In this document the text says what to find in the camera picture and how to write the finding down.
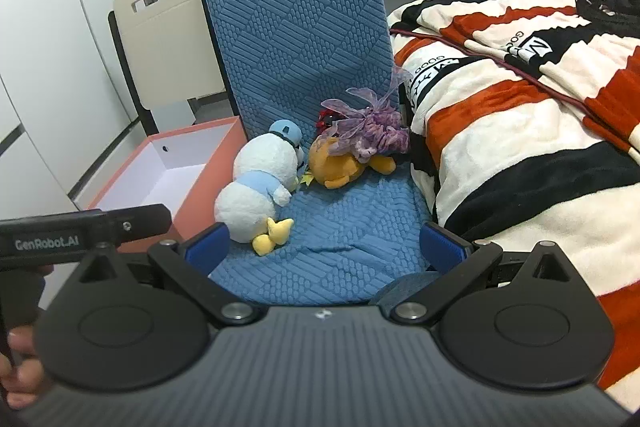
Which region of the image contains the pink cardboard box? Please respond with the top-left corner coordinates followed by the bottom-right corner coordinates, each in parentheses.
top-left (87, 116), bottom-right (249, 254)

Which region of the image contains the red black hair accessory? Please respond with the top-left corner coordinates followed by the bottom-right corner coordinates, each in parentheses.
top-left (316, 108), bottom-right (343, 136)

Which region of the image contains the person's left hand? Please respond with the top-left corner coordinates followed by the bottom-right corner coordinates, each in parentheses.
top-left (0, 324), bottom-right (53, 409)

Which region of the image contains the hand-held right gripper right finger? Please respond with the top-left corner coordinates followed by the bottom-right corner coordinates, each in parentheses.
top-left (389, 221), bottom-right (584, 326)

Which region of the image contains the white wardrobe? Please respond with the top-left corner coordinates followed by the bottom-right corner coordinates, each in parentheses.
top-left (0, 0), bottom-right (151, 212)

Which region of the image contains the white duck plush toy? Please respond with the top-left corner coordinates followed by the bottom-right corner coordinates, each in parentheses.
top-left (214, 119), bottom-right (306, 257)

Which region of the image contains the striped fleece blanket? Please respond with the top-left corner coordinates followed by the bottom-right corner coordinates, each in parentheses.
top-left (387, 0), bottom-right (640, 414)

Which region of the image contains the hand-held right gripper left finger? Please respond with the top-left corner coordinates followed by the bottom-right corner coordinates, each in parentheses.
top-left (67, 222), bottom-right (254, 326)

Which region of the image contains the orange plush toy blue head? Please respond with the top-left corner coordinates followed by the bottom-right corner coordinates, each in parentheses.
top-left (306, 134), bottom-right (398, 190)

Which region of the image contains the purple fluffy scrunchie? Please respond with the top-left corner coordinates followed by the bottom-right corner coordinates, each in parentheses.
top-left (340, 107), bottom-right (412, 164)

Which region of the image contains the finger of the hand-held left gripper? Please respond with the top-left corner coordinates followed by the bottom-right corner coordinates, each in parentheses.
top-left (102, 203), bottom-right (172, 253)

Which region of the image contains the purple organza ribbon bow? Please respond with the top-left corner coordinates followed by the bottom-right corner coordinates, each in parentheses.
top-left (320, 66), bottom-right (413, 132)

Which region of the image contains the black bag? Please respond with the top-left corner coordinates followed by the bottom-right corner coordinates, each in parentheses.
top-left (574, 0), bottom-right (640, 38)

